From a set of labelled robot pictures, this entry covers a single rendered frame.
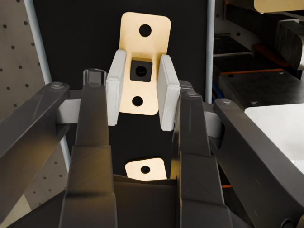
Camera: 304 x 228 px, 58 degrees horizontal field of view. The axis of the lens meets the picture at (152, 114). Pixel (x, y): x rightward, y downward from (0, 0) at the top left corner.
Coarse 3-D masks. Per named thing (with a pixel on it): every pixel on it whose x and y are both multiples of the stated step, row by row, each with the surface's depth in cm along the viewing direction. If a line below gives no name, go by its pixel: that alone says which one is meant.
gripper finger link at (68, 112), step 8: (72, 96) 14; (80, 96) 14; (64, 104) 14; (72, 104) 14; (56, 112) 14; (64, 112) 14; (72, 112) 14; (56, 120) 14; (64, 120) 14; (72, 120) 15
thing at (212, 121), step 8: (184, 88) 18; (192, 88) 18; (208, 104) 16; (176, 112) 16; (208, 112) 15; (176, 120) 16; (208, 120) 15; (216, 120) 15; (208, 128) 15; (216, 128) 15; (224, 128) 15; (216, 136) 15
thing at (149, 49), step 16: (128, 16) 21; (144, 16) 21; (160, 16) 21; (128, 32) 21; (160, 32) 21; (128, 48) 22; (144, 48) 22; (160, 48) 22; (128, 64) 22; (144, 64) 21; (128, 80) 23; (144, 80) 22; (128, 96) 24; (144, 96) 24; (128, 112) 24; (144, 112) 24
